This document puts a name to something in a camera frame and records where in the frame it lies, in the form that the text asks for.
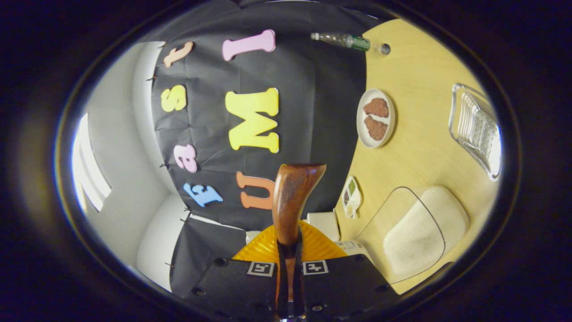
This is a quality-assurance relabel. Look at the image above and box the white toaster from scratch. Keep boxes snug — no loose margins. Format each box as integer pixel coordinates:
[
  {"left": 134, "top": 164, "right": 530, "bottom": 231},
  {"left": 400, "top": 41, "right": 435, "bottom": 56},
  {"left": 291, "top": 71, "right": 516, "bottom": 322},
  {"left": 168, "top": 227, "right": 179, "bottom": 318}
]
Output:
[{"left": 307, "top": 210, "right": 341, "bottom": 242}]

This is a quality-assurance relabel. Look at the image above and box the metal wire chopstick holder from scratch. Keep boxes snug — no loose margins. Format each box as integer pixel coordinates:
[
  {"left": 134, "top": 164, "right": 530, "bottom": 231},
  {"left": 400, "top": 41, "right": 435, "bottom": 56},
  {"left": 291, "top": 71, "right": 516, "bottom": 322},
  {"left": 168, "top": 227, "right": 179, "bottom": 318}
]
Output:
[{"left": 449, "top": 83, "right": 502, "bottom": 182}]

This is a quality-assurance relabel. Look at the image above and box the brown wooden spoon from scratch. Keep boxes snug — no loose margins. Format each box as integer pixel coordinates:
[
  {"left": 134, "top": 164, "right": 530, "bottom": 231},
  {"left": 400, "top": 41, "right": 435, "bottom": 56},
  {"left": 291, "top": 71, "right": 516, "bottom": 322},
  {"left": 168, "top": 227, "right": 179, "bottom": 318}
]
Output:
[{"left": 272, "top": 163, "right": 327, "bottom": 320}]

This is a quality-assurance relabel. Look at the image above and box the white divided sauce dish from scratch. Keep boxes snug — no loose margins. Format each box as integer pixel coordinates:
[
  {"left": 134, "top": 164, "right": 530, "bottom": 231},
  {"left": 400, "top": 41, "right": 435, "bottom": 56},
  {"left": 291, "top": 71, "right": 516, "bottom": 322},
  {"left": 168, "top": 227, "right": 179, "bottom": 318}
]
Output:
[{"left": 341, "top": 176, "right": 362, "bottom": 220}]

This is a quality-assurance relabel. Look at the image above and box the white round plate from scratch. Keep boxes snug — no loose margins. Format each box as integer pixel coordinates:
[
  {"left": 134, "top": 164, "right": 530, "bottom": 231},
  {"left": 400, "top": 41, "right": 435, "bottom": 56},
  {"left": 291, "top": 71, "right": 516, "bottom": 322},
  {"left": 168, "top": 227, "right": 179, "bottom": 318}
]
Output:
[{"left": 356, "top": 88, "right": 396, "bottom": 148}]

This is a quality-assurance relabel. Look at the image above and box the long ceiling light panel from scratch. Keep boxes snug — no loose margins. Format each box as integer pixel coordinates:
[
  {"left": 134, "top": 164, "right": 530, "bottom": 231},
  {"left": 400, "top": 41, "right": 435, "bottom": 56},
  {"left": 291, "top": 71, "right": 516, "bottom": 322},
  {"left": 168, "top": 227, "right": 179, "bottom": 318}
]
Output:
[{"left": 71, "top": 112, "right": 112, "bottom": 213}]

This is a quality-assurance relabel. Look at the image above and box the clear bottle with green label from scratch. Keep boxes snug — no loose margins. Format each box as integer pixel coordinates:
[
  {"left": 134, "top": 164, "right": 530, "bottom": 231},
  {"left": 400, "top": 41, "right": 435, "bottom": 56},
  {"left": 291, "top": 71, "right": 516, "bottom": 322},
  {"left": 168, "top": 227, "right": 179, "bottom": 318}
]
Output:
[{"left": 311, "top": 32, "right": 371, "bottom": 51}]

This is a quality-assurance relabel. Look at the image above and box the white rice cooker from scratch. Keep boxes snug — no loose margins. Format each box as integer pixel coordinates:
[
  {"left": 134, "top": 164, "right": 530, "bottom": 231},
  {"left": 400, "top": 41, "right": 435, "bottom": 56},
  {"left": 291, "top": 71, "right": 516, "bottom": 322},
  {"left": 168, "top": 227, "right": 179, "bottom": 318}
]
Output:
[{"left": 333, "top": 240, "right": 380, "bottom": 269}]

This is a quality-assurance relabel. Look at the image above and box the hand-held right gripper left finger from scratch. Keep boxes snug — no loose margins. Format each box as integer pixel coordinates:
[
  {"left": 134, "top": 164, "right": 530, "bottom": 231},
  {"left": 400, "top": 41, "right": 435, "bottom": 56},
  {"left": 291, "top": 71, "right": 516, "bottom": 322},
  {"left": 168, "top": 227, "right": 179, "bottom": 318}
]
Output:
[{"left": 179, "top": 221, "right": 291, "bottom": 320}]

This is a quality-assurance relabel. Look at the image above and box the clear box of white rice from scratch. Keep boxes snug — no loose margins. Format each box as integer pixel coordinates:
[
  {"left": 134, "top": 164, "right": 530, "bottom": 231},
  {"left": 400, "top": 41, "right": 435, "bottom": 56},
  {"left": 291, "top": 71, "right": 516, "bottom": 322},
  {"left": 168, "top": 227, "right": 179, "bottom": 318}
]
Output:
[{"left": 355, "top": 186, "right": 471, "bottom": 287}]

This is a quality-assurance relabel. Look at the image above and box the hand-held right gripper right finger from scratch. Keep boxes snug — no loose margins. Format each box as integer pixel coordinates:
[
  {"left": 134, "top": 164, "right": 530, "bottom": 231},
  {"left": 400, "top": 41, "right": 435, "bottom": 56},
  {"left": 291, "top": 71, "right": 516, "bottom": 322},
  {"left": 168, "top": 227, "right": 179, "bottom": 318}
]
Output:
[{"left": 293, "top": 221, "right": 403, "bottom": 320}]

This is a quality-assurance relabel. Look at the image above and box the brown meat piece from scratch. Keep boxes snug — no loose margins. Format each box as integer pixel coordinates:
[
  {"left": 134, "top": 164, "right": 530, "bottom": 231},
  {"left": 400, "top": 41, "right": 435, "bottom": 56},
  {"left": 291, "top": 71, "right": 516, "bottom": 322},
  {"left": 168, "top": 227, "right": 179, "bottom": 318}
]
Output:
[
  {"left": 363, "top": 98, "right": 389, "bottom": 118},
  {"left": 364, "top": 116, "right": 388, "bottom": 141}
]

